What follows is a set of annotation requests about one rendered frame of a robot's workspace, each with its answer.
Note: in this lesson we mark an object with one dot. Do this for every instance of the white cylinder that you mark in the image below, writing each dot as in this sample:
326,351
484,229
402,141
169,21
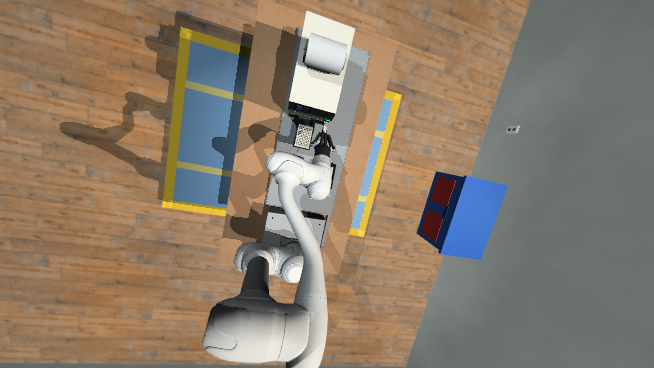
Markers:
325,54

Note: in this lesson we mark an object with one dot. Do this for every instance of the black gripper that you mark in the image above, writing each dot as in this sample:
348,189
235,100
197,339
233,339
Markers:
322,147

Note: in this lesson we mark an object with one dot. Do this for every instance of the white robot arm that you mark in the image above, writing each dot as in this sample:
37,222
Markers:
252,327

